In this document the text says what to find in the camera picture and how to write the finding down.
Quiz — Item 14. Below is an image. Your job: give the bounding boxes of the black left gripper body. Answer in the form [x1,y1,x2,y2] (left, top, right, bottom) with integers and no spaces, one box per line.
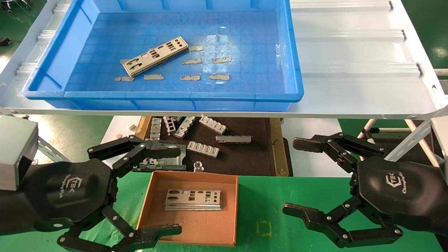
[0,159,118,236]

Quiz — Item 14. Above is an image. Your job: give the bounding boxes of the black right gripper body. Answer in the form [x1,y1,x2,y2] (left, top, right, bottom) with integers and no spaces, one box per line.
[350,156,448,237]

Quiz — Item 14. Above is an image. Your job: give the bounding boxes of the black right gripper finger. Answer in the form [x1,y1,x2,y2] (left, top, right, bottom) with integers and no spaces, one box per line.
[282,196,403,248]
[293,132,385,174]

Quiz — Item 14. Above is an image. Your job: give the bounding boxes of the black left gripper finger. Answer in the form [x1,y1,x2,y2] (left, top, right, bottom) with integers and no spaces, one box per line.
[57,206,182,252]
[87,135,182,179]

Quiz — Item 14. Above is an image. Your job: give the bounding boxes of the silver metal shield plate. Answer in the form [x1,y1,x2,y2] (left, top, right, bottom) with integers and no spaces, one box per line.
[122,41,189,78]
[127,47,189,78]
[164,189,222,211]

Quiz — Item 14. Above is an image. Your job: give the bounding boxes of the brown cardboard box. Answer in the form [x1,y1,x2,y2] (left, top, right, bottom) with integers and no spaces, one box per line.
[136,170,239,247]

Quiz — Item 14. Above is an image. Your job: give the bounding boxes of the wood framed black tray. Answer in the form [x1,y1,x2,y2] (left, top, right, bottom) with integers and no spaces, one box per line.
[135,117,289,177]

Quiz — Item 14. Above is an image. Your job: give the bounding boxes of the blue plastic tray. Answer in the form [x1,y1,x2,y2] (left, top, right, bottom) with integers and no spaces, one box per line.
[22,0,304,112]

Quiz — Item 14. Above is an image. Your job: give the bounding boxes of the large grey metal plate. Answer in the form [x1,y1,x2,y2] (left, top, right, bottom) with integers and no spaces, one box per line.
[133,140,187,172]

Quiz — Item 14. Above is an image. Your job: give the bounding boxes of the green table cloth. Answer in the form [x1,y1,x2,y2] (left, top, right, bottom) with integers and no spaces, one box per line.
[0,169,445,252]

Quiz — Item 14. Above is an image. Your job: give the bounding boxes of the grey finned metal part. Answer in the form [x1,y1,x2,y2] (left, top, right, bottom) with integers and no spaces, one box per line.
[199,117,227,135]
[187,141,220,158]

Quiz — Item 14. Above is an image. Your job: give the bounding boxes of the white angle shelf brace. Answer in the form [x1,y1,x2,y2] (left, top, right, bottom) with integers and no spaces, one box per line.
[383,107,448,161]

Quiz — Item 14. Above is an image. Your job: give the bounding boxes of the perforated steel shelf brace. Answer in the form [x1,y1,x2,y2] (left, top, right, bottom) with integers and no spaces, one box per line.
[37,136,72,163]

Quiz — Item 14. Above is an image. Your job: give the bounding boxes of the tan perforated strut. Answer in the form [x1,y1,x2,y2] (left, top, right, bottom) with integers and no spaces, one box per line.
[404,119,441,168]

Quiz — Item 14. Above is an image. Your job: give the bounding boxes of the white pipe rack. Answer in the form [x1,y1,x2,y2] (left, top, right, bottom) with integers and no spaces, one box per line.
[356,119,415,140]

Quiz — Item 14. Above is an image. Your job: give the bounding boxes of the plain grey metal bar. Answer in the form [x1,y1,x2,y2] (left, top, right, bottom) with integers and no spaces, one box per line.
[215,135,252,144]

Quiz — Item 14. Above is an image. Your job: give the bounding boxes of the white metal shelf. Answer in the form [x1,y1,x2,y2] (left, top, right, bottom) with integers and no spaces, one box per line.
[0,0,448,119]

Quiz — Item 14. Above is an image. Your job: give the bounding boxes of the black chair base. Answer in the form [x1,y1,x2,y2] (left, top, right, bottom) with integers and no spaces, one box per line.
[0,0,34,14]

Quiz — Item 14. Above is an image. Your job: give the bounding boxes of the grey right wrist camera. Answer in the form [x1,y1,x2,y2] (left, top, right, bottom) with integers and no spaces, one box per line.
[431,117,448,168]

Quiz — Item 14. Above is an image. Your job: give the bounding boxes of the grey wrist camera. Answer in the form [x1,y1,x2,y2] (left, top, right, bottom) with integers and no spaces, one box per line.
[431,117,448,168]
[0,115,39,191]

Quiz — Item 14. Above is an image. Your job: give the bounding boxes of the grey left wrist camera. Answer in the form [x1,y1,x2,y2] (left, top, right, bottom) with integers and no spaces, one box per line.
[0,115,39,191]

